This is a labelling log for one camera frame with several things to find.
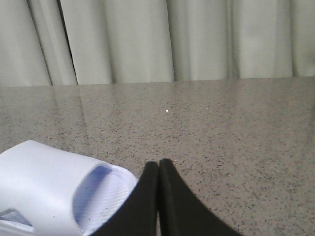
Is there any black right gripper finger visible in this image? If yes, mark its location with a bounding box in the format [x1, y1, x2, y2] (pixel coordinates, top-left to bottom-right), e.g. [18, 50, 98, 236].
[92, 161, 158, 236]
[158, 158, 243, 236]

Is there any light blue slipper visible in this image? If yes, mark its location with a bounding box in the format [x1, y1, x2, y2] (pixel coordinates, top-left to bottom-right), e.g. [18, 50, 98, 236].
[0, 140, 138, 236]

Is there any pale green pleated curtain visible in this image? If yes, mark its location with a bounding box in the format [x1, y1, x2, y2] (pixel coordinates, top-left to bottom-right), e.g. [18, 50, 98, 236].
[0, 0, 315, 87]

